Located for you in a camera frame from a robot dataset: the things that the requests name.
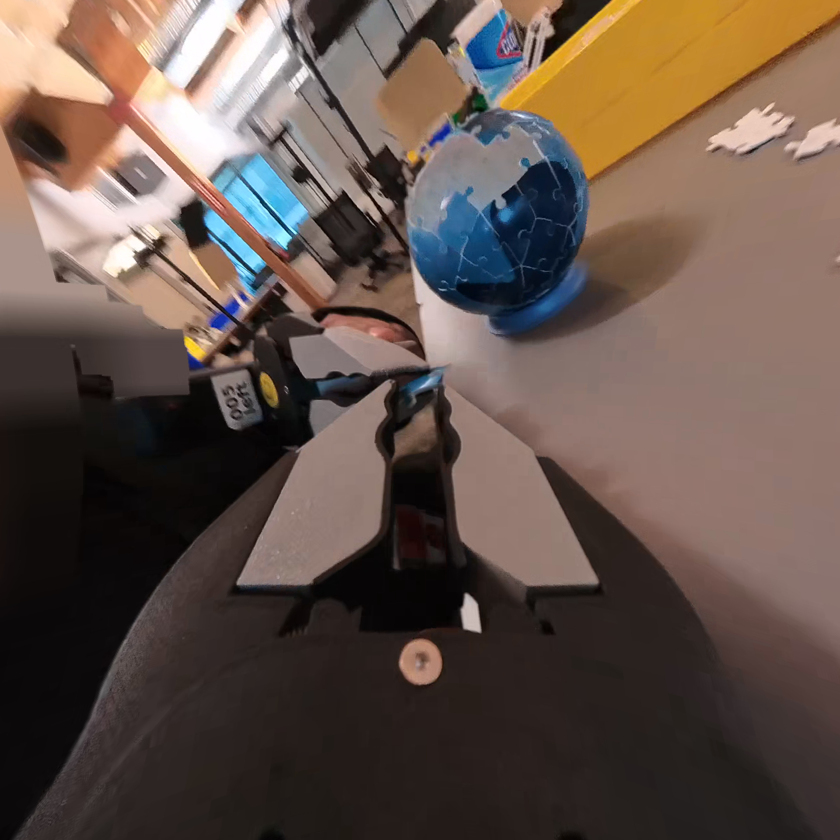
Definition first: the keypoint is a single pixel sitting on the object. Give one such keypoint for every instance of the cardboard sign on acrylic stand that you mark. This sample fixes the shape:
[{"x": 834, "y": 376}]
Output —
[{"x": 423, "y": 92}]

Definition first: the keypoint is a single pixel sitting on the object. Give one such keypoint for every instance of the cleaning wipes canister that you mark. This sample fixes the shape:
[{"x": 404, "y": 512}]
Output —
[{"x": 492, "y": 46}]

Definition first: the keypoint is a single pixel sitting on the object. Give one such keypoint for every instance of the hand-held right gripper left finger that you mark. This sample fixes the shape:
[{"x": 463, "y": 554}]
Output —
[{"x": 315, "y": 518}]

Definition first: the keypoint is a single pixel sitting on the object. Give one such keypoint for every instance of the wooden post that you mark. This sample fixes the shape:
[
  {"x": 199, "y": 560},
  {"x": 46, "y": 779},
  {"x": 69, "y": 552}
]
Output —
[{"x": 210, "y": 197}]

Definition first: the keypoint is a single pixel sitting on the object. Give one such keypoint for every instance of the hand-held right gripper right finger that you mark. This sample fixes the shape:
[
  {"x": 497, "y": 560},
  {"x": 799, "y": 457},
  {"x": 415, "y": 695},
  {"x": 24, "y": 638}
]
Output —
[{"x": 512, "y": 518}]

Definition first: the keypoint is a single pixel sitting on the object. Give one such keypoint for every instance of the person's black clothing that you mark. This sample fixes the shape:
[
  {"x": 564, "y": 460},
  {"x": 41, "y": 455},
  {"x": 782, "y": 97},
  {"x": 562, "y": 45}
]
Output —
[{"x": 65, "y": 558}]

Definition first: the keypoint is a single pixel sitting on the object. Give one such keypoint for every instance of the blue puzzle piece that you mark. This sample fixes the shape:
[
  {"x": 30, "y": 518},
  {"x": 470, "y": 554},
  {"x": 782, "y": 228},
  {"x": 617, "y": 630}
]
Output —
[{"x": 420, "y": 384}]

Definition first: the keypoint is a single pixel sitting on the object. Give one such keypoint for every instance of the yellow plastic bin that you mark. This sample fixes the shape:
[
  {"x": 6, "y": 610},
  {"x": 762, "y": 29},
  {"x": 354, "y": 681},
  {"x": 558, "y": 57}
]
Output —
[{"x": 656, "y": 65}]

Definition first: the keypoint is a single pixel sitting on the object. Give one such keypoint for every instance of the person's left hand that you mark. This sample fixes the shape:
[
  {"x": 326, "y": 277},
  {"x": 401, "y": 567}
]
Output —
[{"x": 367, "y": 326}]

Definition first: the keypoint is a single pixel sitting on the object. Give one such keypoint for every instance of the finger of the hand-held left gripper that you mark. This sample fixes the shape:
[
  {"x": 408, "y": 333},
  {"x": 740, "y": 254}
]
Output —
[
  {"x": 354, "y": 351},
  {"x": 334, "y": 413}
]

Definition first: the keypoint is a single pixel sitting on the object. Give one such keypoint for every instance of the blue puzzle ball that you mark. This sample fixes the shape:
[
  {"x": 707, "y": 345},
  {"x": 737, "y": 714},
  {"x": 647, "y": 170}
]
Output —
[{"x": 492, "y": 216}]

